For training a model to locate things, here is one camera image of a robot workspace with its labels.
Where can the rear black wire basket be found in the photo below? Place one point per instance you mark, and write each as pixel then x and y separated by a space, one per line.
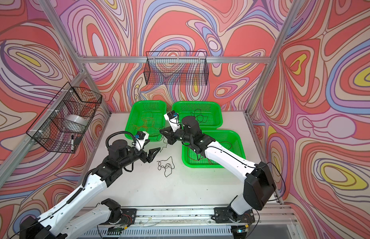
pixel 176 68

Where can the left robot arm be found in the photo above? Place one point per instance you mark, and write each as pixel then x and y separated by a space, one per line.
pixel 59 222

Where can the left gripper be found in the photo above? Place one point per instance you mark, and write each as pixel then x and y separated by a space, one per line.
pixel 149 158

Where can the black marker pen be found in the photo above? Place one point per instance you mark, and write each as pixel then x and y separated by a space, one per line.
pixel 72 143

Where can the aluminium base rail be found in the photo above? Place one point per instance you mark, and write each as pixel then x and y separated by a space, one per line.
pixel 204 215

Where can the black wire basket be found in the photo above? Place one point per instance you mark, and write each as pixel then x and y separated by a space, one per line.
pixel 50 132
pixel 176 68

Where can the green basket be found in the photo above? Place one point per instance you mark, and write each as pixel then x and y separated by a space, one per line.
pixel 147 116
pixel 227 138
pixel 208 114

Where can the front green basket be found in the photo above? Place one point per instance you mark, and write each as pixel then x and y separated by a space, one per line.
pixel 227 138

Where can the left green basket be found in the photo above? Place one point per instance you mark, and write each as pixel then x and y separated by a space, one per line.
pixel 147 116

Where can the left black wire basket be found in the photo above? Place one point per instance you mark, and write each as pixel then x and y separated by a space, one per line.
pixel 50 132

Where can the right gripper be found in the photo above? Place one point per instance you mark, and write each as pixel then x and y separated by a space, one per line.
pixel 169 135

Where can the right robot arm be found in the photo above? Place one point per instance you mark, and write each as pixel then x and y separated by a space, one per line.
pixel 258 181

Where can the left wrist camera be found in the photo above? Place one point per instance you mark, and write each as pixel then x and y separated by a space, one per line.
pixel 142 137

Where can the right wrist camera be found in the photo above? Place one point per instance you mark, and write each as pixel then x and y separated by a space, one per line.
pixel 174 120

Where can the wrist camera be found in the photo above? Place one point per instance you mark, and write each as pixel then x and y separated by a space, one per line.
pixel 174 120
pixel 142 137

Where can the rear right green basket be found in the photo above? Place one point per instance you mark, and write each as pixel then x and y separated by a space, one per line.
pixel 208 114

